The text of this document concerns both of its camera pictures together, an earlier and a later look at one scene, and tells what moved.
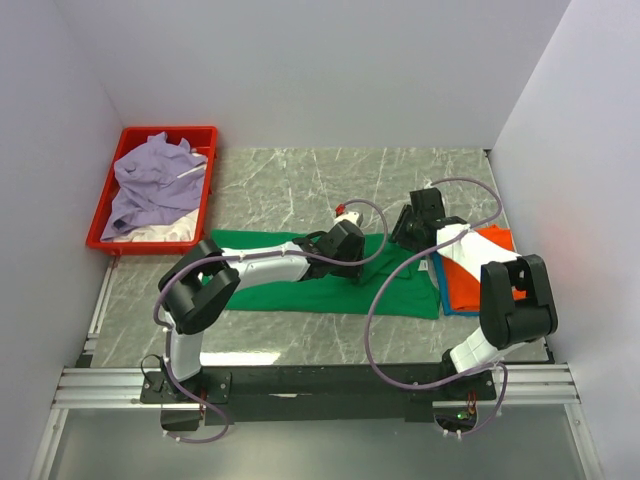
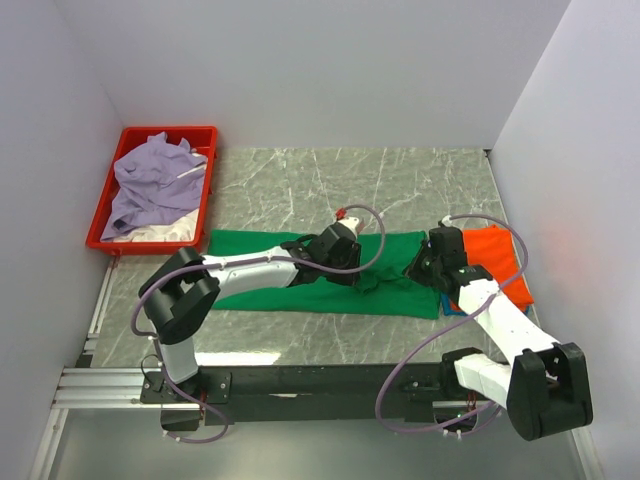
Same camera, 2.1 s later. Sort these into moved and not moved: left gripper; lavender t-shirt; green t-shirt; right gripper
Moved: right gripper
Not moved: left gripper; green t-shirt; lavender t-shirt
